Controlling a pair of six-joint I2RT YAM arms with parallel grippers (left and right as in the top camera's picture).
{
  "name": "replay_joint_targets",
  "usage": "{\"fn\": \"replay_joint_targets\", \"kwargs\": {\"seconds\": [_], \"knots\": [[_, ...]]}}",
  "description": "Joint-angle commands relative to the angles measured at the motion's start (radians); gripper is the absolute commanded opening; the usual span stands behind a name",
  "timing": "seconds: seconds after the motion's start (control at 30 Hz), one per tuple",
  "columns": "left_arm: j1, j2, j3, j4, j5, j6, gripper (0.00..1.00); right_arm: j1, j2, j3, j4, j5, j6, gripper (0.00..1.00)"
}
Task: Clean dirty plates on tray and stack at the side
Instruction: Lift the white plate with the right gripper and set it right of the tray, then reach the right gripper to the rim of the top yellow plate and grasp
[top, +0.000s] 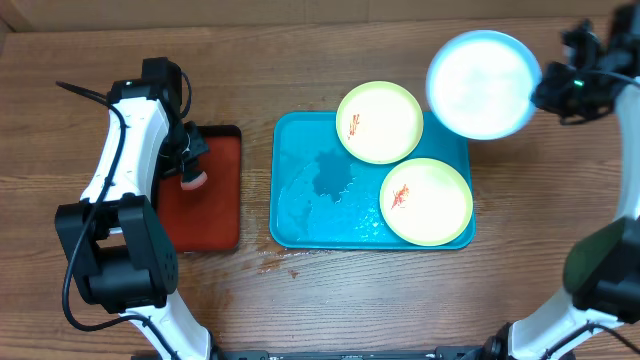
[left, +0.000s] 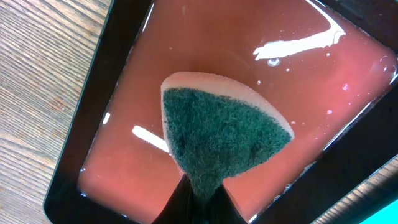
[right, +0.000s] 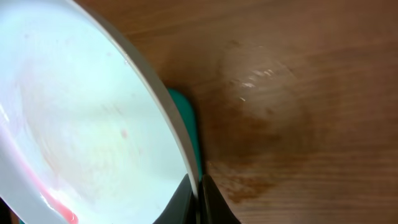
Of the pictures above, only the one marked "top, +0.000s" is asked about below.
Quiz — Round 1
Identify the dark sponge with red base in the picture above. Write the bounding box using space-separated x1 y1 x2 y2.
180 169 208 191

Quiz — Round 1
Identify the light blue plate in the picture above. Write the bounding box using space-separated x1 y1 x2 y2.
425 30 542 141

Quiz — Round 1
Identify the green plate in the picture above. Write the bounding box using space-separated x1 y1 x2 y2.
336 81 424 165
379 158 473 246

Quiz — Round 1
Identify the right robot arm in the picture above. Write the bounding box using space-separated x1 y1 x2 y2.
464 57 639 359

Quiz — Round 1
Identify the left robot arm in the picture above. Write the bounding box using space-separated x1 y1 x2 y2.
54 73 224 359

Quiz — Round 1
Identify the black and red tray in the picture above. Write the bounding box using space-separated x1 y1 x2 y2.
155 125 242 253

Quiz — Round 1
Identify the teal plastic tray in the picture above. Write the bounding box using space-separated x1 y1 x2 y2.
270 112 471 251

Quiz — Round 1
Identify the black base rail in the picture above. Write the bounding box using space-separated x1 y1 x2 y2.
211 346 489 360

